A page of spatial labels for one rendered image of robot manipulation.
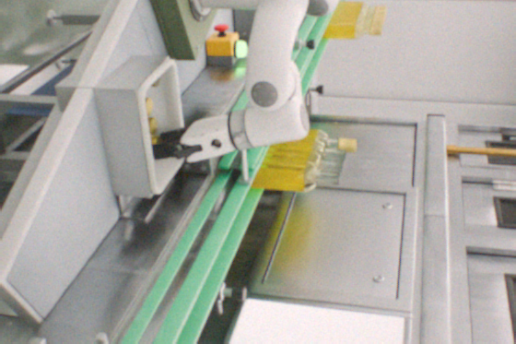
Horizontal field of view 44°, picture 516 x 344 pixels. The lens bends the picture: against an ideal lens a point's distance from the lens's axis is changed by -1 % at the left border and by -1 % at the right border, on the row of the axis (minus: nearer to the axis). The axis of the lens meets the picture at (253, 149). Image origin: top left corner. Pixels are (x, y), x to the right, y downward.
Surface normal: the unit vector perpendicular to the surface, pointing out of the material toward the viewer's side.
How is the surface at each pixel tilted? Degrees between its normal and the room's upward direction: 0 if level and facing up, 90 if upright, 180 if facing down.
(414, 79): 90
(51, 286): 0
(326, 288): 90
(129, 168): 90
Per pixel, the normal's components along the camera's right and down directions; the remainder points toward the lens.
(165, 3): -0.20, 0.78
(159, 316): -0.05, -0.88
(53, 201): 0.97, 0.07
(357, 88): -0.24, 0.47
